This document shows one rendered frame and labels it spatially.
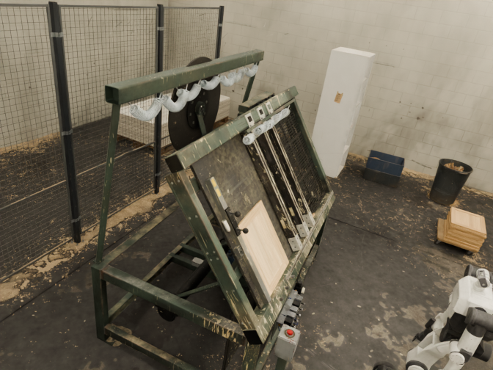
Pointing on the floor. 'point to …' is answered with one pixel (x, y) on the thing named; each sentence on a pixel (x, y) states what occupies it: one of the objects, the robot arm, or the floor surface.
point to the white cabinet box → (340, 106)
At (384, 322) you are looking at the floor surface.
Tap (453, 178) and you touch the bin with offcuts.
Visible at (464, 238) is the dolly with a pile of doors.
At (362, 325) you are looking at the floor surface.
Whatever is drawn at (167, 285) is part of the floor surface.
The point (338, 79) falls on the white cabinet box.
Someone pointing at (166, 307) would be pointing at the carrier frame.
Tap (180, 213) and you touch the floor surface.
